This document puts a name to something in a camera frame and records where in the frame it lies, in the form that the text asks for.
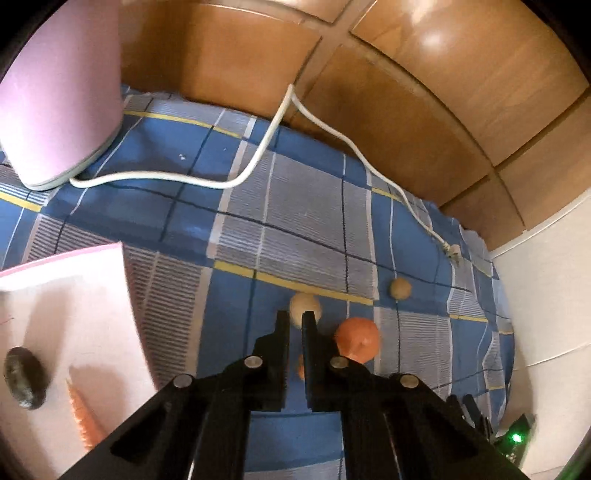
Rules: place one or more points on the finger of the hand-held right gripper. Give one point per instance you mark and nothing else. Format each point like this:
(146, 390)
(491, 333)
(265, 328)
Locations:
(473, 415)

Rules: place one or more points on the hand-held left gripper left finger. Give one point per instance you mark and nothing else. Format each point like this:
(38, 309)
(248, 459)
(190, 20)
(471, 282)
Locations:
(280, 339)

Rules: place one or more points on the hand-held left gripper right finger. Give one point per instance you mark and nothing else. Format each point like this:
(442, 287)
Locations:
(309, 339)

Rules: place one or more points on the pale round fruit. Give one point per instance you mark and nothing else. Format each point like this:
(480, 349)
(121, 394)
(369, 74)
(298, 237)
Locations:
(302, 304)

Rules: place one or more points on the orange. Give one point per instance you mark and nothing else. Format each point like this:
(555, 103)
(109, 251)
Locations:
(358, 339)

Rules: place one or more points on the brown round fruit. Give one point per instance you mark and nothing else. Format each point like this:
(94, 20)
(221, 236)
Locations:
(400, 288)

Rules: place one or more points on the pink and white box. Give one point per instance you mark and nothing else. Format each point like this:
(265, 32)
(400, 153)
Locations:
(69, 300)

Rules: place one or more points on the dark avocado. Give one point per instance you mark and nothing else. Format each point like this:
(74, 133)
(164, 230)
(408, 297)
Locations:
(25, 378)

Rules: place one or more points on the blue plaid bedsheet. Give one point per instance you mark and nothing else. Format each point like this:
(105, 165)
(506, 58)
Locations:
(300, 207)

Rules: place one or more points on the orange carrot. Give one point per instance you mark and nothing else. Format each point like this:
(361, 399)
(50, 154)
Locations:
(85, 415)

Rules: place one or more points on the wooden headboard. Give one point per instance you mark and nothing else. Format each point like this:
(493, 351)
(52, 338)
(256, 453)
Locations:
(415, 115)

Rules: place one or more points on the pink rounded appliance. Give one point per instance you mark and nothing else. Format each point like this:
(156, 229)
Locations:
(60, 92)

